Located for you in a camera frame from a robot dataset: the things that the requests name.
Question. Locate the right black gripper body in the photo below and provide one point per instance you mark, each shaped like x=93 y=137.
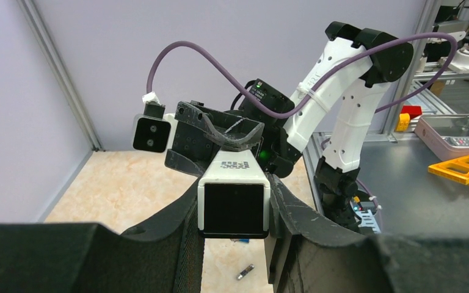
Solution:
x=203 y=156

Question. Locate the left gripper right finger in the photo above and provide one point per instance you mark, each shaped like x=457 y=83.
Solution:
x=307 y=252

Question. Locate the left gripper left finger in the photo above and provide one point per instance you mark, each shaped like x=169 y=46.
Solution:
x=164 y=253

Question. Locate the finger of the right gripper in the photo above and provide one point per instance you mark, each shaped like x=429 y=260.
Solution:
x=202 y=126
x=182 y=164

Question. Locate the white remote control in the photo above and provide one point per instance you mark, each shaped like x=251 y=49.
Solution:
x=233 y=198

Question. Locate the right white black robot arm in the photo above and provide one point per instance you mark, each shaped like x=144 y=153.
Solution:
x=355 y=69

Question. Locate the grey plastic tray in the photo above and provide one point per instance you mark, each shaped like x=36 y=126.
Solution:
x=447 y=136

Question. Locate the yellow plastic tool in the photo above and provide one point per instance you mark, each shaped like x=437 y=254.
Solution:
x=465 y=172

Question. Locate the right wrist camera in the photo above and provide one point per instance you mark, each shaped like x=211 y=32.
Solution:
x=154 y=130

